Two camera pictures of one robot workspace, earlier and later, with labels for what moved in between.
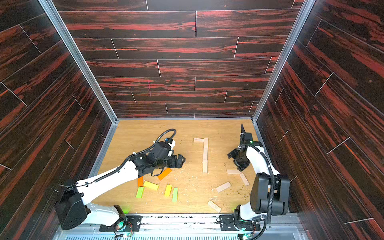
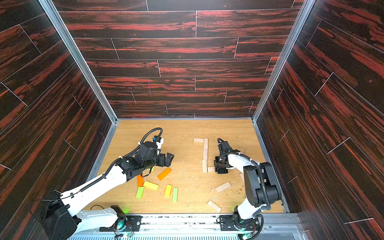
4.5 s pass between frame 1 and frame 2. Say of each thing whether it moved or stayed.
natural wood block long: stayed
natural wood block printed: stayed
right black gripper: moved
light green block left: stayed
